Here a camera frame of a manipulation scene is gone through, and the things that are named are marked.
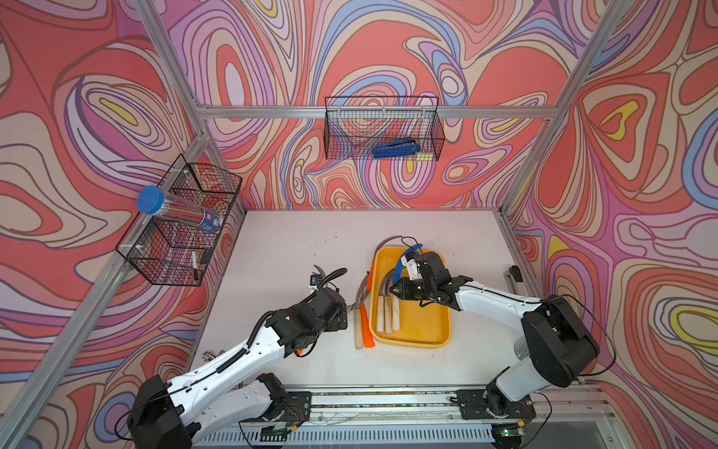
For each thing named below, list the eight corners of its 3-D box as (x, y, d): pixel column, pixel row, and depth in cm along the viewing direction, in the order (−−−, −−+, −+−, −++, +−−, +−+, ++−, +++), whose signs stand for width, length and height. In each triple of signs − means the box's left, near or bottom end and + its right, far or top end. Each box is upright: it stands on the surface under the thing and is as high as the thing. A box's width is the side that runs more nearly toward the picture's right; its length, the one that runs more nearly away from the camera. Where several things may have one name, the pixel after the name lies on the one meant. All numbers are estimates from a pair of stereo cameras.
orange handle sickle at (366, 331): (365, 349, 84) (365, 342, 80) (356, 313, 92) (356, 305, 87) (374, 346, 85) (374, 340, 80) (365, 311, 92) (365, 303, 88)
